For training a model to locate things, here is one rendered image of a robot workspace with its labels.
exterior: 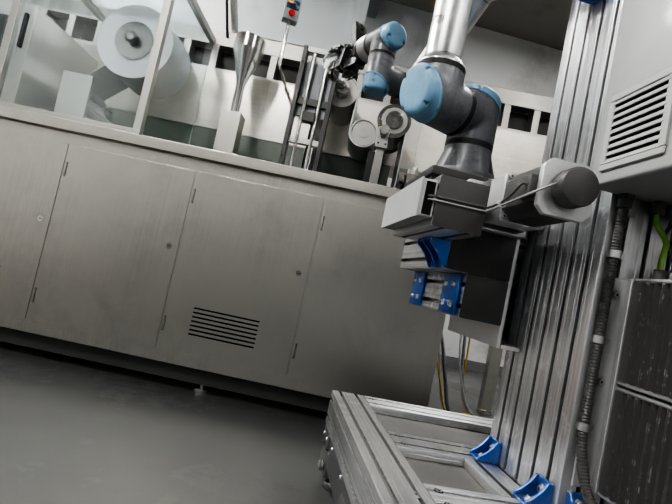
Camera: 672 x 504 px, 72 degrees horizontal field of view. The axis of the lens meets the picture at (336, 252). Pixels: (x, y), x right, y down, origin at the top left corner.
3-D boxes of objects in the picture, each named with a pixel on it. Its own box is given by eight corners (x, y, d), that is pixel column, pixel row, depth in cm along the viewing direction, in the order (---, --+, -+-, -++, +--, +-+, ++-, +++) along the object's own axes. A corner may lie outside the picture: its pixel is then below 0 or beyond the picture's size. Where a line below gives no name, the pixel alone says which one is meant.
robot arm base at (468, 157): (504, 186, 108) (512, 144, 108) (442, 170, 106) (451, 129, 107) (476, 196, 123) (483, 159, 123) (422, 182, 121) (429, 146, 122)
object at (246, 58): (201, 163, 205) (230, 41, 209) (210, 171, 219) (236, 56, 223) (232, 170, 205) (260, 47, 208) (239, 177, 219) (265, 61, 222)
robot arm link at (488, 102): (504, 150, 113) (514, 97, 114) (467, 131, 106) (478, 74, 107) (466, 156, 123) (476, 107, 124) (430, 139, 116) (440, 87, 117)
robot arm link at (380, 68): (402, 100, 132) (410, 63, 132) (371, 84, 126) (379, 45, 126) (385, 105, 138) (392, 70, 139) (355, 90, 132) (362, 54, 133)
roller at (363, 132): (347, 142, 202) (353, 115, 202) (346, 157, 227) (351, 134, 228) (374, 148, 201) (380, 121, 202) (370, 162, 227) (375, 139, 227)
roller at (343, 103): (322, 103, 204) (329, 73, 204) (324, 122, 229) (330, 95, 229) (354, 110, 203) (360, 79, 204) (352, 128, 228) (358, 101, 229)
